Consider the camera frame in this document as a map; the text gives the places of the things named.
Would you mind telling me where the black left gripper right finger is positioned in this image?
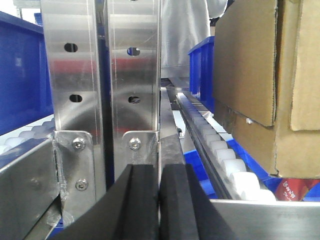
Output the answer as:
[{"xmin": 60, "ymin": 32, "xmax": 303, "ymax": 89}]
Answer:
[{"xmin": 159, "ymin": 164, "xmax": 238, "ymax": 240}]

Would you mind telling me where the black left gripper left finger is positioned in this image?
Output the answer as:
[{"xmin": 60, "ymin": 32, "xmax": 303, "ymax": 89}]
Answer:
[{"xmin": 53, "ymin": 164, "xmax": 158, "ymax": 240}]

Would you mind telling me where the brown cardboard carton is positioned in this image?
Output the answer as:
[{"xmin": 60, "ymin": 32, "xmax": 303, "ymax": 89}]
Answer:
[{"xmin": 213, "ymin": 0, "xmax": 320, "ymax": 179}]

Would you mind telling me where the blue plastic bin behind carton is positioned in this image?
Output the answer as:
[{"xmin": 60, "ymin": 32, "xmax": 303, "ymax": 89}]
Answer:
[{"xmin": 188, "ymin": 36, "xmax": 215, "ymax": 113}]

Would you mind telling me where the white roller track right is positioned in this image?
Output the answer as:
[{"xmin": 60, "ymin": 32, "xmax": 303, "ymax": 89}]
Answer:
[{"xmin": 176, "ymin": 93, "xmax": 276, "ymax": 202}]

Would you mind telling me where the white roller track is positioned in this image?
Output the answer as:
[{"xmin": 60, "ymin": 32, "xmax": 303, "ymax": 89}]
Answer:
[
  {"xmin": 176, "ymin": 93, "xmax": 276, "ymax": 202},
  {"xmin": 0, "ymin": 114, "xmax": 55, "ymax": 155}
]

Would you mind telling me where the red snack package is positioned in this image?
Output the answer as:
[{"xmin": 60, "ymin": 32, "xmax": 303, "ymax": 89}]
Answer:
[{"xmin": 274, "ymin": 178, "xmax": 320, "ymax": 202}]

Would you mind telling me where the white roller track left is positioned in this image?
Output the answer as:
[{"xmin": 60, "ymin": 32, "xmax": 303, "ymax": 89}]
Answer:
[{"xmin": 0, "ymin": 114, "xmax": 55, "ymax": 155}]

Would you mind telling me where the blue plastic bin left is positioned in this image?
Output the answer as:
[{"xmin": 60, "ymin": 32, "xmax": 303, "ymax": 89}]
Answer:
[{"xmin": 0, "ymin": 12, "xmax": 54, "ymax": 135}]

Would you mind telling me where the person in white coat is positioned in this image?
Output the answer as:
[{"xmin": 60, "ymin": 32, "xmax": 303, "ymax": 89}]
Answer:
[{"xmin": 161, "ymin": 0, "xmax": 228, "ymax": 78}]

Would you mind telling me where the stainless steel shelf frame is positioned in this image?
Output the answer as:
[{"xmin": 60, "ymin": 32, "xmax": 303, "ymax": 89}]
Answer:
[{"xmin": 0, "ymin": 0, "xmax": 320, "ymax": 240}]

